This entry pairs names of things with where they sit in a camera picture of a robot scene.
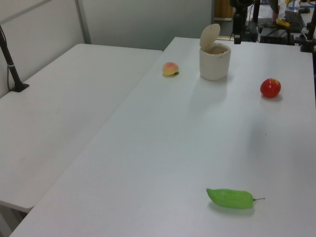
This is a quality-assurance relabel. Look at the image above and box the beige garbage bin lid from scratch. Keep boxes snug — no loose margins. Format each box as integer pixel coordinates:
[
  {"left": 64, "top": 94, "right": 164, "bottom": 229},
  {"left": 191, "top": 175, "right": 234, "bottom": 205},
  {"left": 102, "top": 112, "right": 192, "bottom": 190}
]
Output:
[{"left": 199, "top": 23, "right": 221, "bottom": 48}]

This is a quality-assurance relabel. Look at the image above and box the red toy apple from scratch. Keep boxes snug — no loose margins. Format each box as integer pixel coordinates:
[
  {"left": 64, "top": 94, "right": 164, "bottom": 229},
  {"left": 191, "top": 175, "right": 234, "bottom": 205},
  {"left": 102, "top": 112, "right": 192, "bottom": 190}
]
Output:
[{"left": 260, "top": 78, "right": 282, "bottom": 99}]

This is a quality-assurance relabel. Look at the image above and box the cream square ceramic cup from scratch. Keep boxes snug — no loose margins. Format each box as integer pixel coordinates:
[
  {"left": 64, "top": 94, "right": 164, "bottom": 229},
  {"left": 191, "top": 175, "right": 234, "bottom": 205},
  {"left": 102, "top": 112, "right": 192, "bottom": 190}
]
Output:
[{"left": 198, "top": 43, "right": 232, "bottom": 81}]

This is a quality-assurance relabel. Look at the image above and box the black computer keyboard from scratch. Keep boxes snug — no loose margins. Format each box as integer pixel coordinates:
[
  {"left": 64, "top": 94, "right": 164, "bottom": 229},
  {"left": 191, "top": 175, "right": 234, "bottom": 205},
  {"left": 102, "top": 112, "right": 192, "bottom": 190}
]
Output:
[{"left": 284, "top": 9, "right": 307, "bottom": 32}]

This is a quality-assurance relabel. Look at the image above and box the toy peach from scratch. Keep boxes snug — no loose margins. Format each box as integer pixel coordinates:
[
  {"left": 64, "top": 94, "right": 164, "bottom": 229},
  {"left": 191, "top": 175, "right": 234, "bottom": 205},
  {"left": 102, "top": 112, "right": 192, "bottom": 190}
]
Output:
[{"left": 161, "top": 62, "right": 180, "bottom": 77}]

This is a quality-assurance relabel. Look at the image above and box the green toy cucumber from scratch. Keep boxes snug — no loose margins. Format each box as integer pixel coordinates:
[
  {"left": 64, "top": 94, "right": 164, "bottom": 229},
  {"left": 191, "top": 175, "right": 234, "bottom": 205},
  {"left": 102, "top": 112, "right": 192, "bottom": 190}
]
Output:
[{"left": 206, "top": 188, "right": 266, "bottom": 210}]

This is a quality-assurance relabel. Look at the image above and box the black equipment box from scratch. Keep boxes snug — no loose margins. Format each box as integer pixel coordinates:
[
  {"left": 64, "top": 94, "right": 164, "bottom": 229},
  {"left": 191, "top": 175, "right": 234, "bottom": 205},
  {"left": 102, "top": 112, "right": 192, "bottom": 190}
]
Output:
[{"left": 259, "top": 24, "right": 295, "bottom": 45}]

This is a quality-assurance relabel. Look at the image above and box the black pole camera stand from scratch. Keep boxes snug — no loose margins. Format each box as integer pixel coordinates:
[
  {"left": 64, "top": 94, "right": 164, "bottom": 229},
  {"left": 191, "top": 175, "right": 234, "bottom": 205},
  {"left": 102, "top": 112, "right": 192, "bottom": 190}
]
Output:
[{"left": 0, "top": 24, "right": 30, "bottom": 93}]

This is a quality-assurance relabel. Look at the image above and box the tan wooden panel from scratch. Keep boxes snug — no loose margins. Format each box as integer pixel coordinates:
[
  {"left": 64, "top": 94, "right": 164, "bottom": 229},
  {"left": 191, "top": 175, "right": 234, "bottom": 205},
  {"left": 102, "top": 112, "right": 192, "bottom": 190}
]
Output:
[{"left": 214, "top": 0, "right": 234, "bottom": 20}]

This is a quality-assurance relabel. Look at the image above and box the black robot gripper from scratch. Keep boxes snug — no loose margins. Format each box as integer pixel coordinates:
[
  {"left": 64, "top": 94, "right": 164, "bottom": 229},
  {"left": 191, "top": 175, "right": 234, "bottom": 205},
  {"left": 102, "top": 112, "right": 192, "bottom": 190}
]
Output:
[{"left": 229, "top": 0, "right": 255, "bottom": 45}]

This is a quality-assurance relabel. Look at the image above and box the black clamp stand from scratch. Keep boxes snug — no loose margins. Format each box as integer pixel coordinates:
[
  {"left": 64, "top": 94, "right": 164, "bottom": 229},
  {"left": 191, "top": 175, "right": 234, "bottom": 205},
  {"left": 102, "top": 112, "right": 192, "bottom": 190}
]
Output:
[{"left": 300, "top": 21, "right": 316, "bottom": 53}]

